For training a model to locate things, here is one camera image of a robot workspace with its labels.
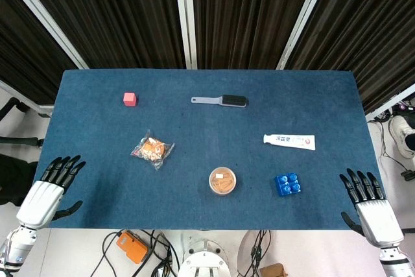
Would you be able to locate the white frame post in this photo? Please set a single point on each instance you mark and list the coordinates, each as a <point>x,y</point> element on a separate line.
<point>303,17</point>
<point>42,14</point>
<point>185,17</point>

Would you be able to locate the pink cube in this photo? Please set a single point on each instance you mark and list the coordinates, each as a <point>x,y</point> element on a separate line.
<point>130,99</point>

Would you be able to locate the white sneaker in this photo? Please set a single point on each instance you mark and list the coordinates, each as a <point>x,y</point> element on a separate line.
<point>402,134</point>

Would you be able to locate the packaged snack in clear wrapper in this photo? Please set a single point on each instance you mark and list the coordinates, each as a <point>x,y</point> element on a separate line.
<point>152,149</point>

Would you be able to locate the blue toy brick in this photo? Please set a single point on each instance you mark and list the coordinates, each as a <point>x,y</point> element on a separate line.
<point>288,185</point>

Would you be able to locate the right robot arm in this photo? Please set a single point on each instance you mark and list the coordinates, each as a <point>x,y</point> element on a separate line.
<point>395,261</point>

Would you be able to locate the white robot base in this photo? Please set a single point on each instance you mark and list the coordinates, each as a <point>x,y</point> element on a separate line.
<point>205,259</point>

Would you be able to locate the round container with orange contents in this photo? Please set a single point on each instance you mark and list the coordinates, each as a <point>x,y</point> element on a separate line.
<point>222,181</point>

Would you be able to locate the blue table cloth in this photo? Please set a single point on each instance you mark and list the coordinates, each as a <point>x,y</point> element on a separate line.
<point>207,147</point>

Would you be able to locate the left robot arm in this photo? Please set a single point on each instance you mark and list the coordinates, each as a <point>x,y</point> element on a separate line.
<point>15,248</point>

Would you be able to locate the grey black brush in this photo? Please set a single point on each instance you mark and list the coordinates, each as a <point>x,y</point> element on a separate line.
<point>223,100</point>

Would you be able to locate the brown cardboard box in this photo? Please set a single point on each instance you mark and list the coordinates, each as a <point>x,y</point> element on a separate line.
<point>273,270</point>

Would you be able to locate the orange device box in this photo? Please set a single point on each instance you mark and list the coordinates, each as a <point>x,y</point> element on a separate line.
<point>131,246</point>

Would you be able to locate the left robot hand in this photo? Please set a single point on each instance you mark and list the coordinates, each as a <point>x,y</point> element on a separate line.
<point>42,199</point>

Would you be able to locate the white toothpaste tube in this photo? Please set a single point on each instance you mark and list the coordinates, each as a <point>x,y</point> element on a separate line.
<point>289,141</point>

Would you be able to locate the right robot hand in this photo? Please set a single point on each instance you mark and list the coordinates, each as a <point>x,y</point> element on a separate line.
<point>378,215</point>

